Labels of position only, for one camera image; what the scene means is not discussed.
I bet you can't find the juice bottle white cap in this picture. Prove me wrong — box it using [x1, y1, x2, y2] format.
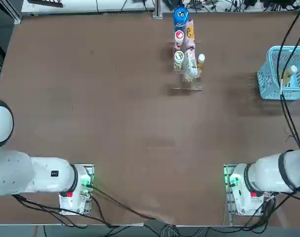
[196, 54, 206, 73]
[282, 65, 299, 88]

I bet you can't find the clear acrylic tiered shelf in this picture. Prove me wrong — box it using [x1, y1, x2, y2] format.
[172, 40, 204, 91]

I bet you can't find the light blue plastic basket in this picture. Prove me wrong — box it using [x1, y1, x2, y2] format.
[257, 45, 300, 101]

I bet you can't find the white snack packet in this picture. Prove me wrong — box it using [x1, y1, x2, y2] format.
[183, 48, 199, 80]

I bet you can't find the red lid cup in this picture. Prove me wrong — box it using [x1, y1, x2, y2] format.
[174, 30, 186, 50]

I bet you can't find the pink orange snack packet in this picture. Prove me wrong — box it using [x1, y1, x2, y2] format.
[181, 19, 196, 51]

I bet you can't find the blue printed snack tub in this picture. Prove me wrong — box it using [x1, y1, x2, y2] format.
[173, 6, 190, 33]

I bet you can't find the black table cable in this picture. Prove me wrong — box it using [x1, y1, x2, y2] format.
[90, 185, 175, 227]

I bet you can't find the aluminium frame post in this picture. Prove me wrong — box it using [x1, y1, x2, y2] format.
[153, 0, 163, 18]

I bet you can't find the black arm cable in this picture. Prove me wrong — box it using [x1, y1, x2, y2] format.
[279, 24, 300, 149]
[278, 7, 300, 150]

